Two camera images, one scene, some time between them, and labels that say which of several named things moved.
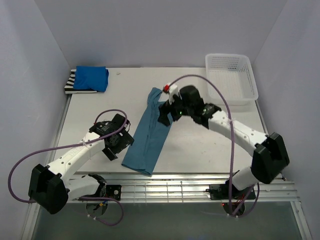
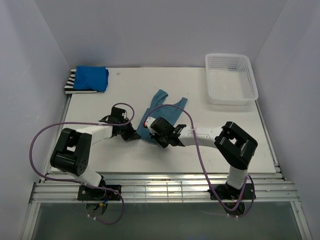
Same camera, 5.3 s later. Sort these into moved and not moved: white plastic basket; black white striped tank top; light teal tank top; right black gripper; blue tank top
Moved: right black gripper; light teal tank top
Not moved: white plastic basket; black white striped tank top; blue tank top
